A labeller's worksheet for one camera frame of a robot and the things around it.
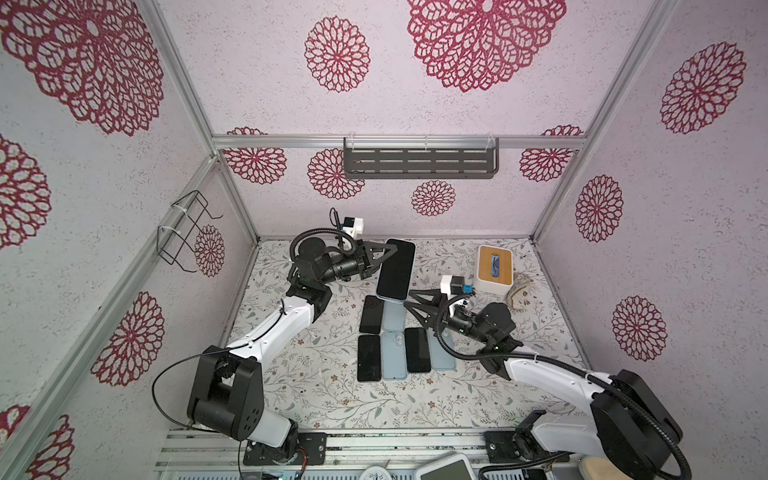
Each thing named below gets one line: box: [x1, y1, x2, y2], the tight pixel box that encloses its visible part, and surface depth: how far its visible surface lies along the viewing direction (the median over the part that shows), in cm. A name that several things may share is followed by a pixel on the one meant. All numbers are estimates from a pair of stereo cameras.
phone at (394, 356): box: [381, 332, 407, 381], surface depth 92 cm
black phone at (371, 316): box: [359, 295, 384, 334], surface depth 99 cm
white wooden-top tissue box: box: [474, 245, 514, 296], surface depth 106 cm
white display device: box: [415, 453, 474, 480], surface depth 69 cm
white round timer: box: [360, 466, 392, 480], surface depth 69 cm
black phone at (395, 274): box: [376, 238, 416, 301], surface depth 69 cm
